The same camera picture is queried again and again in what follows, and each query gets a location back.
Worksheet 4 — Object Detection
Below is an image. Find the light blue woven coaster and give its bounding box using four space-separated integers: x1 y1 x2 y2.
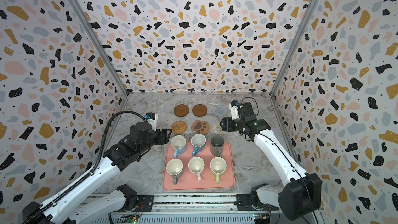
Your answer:
212 105 228 118

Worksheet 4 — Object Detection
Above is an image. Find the woven rattan coaster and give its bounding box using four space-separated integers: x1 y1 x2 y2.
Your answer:
171 121 188 135

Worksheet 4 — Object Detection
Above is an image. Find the grey mug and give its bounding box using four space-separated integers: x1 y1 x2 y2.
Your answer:
210 135 225 158

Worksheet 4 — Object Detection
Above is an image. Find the cork paw coaster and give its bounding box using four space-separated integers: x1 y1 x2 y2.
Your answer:
191 120 211 135

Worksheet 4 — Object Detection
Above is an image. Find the brown wooden coaster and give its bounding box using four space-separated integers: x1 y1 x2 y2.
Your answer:
192 104 208 117
174 104 189 117

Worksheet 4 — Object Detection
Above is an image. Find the light blue patterned mug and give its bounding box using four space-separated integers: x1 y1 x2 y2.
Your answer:
191 134 206 157

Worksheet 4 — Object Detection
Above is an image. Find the multicolour woven coaster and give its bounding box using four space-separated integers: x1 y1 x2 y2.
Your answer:
212 123 227 135

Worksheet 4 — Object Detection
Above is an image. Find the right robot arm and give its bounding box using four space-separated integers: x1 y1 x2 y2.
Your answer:
220 117 322 221

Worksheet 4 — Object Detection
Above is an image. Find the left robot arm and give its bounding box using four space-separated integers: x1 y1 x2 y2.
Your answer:
22 122 172 224

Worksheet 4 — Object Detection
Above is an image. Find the pink silicone tray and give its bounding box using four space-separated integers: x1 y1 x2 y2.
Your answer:
162 142 235 191

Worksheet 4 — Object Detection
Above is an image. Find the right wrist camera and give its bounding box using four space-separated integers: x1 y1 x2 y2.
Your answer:
229 101 255 120

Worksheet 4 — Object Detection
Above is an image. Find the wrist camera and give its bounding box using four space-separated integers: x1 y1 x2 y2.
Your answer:
146 113 159 131
229 101 255 120

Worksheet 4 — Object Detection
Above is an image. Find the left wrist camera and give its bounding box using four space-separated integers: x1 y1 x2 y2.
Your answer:
146 113 159 131

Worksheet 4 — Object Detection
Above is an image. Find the teal handled cream mug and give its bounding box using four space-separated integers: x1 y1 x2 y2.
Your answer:
166 158 183 185

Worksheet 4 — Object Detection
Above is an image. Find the green handled cream mug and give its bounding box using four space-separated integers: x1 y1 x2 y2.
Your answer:
209 157 227 184

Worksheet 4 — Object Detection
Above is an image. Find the pink handled cream mug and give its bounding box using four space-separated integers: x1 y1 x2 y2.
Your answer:
188 157 205 182

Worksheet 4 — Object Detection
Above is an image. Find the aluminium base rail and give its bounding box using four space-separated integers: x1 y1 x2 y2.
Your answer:
67 192 291 224

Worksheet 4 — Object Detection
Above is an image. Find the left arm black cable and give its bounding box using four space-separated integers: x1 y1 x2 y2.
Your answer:
29 110 148 224

